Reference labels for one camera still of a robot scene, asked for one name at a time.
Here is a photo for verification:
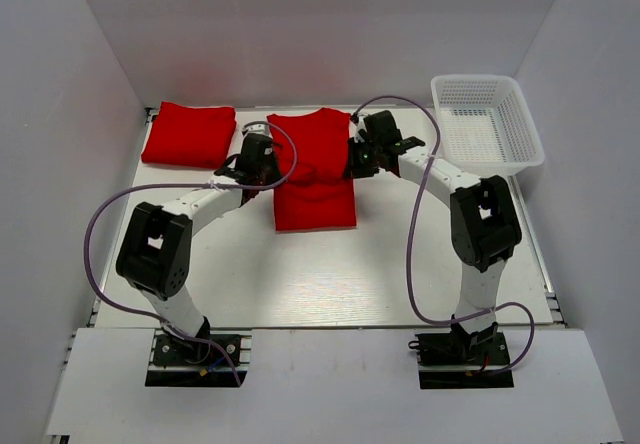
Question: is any red t-shirt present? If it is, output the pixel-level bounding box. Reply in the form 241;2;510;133
267;108;357;232
141;101;236;169

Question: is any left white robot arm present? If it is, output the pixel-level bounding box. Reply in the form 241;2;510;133
116;123;282;363

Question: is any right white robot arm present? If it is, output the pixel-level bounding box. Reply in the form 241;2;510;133
345;111;522;363

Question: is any folded red t-shirt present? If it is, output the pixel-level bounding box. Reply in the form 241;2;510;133
141;101;236;169

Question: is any white plastic basket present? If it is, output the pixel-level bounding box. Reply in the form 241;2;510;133
431;74;545;177

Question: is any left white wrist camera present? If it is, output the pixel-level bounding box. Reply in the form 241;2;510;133
241;121;272;138

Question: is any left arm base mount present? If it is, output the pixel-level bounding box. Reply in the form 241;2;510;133
145;331;252;388

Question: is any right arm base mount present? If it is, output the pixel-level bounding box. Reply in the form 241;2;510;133
408;332;514;390

